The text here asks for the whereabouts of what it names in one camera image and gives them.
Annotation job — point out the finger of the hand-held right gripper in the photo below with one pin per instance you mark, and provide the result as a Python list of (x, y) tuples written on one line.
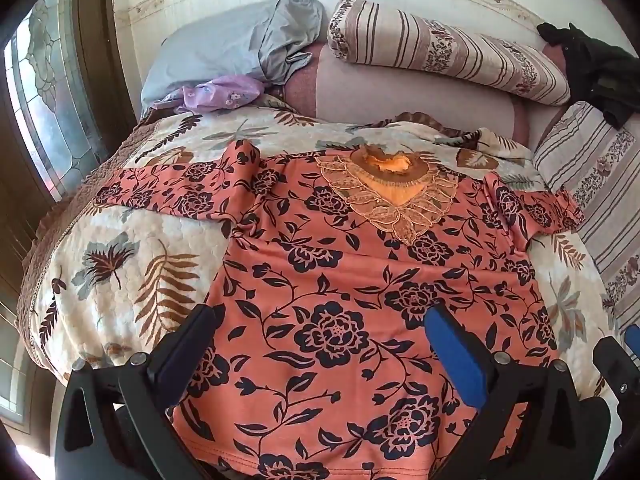
[(617, 365)]

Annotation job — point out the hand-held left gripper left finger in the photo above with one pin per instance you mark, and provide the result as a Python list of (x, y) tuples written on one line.
[(192, 340)]

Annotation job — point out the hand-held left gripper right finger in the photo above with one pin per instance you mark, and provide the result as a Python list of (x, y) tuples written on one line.
[(455, 350)]

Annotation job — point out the orange black floral top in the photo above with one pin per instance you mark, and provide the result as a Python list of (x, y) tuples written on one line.
[(350, 285)]

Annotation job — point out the cream leaf print quilt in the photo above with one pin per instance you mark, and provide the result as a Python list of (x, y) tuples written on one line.
[(125, 260)]

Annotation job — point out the striped floral flat pillow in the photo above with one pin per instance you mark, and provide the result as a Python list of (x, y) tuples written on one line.
[(595, 175)]

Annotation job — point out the purple floral cloth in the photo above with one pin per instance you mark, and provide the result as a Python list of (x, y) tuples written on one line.
[(220, 94)]

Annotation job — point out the pink bed sheet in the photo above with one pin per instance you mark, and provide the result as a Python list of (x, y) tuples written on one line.
[(400, 95)]

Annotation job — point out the patterned glass window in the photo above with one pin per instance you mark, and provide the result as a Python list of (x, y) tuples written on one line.
[(50, 85)]

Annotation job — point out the black garment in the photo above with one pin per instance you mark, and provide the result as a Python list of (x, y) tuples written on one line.
[(600, 70)]

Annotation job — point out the grey pillow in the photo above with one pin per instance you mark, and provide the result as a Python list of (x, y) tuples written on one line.
[(220, 45)]

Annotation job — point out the striped floral bolster pillow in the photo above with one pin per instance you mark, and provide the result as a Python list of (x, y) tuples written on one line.
[(450, 45)]

